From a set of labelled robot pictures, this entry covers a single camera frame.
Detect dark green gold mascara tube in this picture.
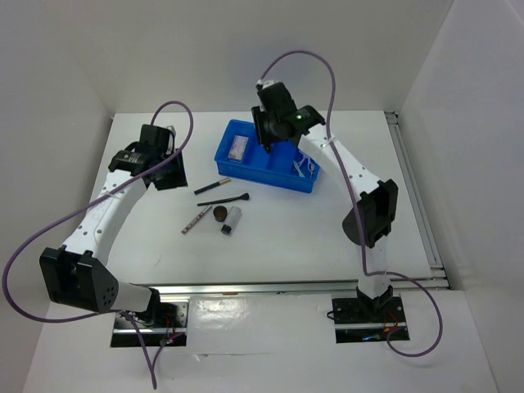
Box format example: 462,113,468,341
193,178,231,195

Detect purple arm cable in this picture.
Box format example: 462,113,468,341
2,100,194,390
257,50,444,359

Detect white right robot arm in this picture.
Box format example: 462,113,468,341
251,79,399,321

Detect clear blush palette case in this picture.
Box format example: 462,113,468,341
228,135,249,162

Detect mint green spatula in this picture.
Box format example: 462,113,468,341
293,161,305,178

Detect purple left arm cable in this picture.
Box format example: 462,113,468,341
2,100,194,390

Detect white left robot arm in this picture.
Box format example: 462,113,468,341
39,124,187,327

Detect clear bottle black cap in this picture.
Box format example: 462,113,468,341
221,206,242,236

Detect aluminium front rail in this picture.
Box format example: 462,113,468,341
134,280,369,299

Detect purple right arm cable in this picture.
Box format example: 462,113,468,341
257,50,444,359

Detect round brown cosmetic jar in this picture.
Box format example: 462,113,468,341
213,206,228,223

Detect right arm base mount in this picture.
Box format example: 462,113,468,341
326,296,410,344

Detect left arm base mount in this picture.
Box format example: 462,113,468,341
110,299,189,348

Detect black makeup brush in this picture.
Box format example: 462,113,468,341
196,192,250,206

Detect blue divided plastic bin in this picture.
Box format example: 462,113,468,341
215,120,320,193

